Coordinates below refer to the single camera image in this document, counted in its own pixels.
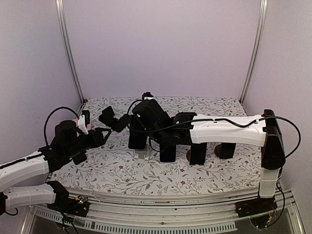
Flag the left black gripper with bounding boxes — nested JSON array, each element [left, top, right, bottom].
[[65, 127, 112, 158]]

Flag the blue phone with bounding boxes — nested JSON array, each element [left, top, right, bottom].
[[159, 145, 176, 163], [128, 133, 147, 150]]

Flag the white silver stand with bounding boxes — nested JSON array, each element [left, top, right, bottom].
[[133, 144, 152, 164]]

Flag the dark round base stand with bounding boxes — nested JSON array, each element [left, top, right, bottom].
[[186, 150, 191, 161]]

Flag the teal phone dark screen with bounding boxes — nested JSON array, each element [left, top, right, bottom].
[[190, 143, 207, 165]]

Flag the black phone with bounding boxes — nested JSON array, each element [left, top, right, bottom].
[[220, 143, 236, 159], [73, 153, 87, 165]]

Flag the black folding phone stand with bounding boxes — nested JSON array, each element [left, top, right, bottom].
[[98, 106, 118, 127]]

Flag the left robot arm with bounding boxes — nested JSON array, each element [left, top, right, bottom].
[[0, 120, 111, 214]]

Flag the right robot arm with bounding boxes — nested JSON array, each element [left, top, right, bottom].
[[128, 97, 286, 213]]

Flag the black phone face down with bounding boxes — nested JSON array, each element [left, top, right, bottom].
[[111, 114, 131, 133]]

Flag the wooden round base stand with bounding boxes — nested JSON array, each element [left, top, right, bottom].
[[214, 144, 222, 157]]

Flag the pink round dish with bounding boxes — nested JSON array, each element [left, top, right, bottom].
[[73, 118, 91, 130]]

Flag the floral table mat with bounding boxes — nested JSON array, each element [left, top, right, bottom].
[[50, 97, 261, 196]]

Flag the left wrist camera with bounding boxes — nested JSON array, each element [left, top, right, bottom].
[[78, 110, 90, 135]]

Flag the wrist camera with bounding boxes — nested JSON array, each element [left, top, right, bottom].
[[78, 110, 90, 135], [142, 92, 154, 100]]

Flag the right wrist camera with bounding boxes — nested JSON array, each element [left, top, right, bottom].
[[142, 92, 154, 100]]

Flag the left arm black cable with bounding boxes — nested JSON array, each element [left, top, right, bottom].
[[43, 106, 80, 147]]

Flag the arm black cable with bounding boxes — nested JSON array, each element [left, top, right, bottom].
[[43, 106, 80, 147], [126, 98, 302, 159]]

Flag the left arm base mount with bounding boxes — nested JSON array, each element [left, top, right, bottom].
[[47, 181, 90, 217]]

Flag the left aluminium frame post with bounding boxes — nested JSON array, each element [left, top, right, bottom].
[[55, 0, 84, 104]]

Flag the aluminium frame post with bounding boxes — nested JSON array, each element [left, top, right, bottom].
[[55, 0, 84, 104], [239, 0, 268, 106]]

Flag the right aluminium frame post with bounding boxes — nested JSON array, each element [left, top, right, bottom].
[[239, 0, 268, 106]]

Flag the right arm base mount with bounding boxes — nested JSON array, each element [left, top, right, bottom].
[[235, 197, 286, 230]]

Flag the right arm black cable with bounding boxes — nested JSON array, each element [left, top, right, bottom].
[[126, 98, 302, 159]]

